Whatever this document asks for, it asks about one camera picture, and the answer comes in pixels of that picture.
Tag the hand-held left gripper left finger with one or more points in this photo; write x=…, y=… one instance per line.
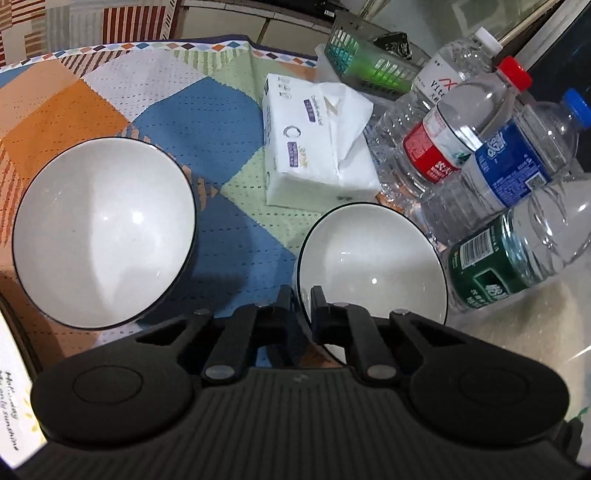
x=286, y=309

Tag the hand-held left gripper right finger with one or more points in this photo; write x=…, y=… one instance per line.
x=318, y=314

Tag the white bowl with black rim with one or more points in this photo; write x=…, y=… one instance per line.
x=104, y=233
x=369, y=258

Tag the white tissue pack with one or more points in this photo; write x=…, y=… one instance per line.
x=314, y=157

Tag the green label water bottle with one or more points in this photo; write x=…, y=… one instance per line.
x=485, y=272

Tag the red cap water bottle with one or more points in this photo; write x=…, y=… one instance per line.
x=425, y=147

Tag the checkered patchwork tablecloth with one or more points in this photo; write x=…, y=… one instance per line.
x=203, y=115

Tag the blue cap water bottle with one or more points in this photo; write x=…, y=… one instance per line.
x=508, y=170

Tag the green plastic basket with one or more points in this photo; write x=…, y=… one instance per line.
x=369, y=64

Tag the white cap water bottle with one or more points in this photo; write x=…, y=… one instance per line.
x=438, y=78

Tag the black packet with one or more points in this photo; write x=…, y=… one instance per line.
x=392, y=44

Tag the striped patchwork counter cloth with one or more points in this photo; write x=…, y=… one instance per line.
x=69, y=23

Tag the glass sliding door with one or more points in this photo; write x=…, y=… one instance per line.
x=531, y=23

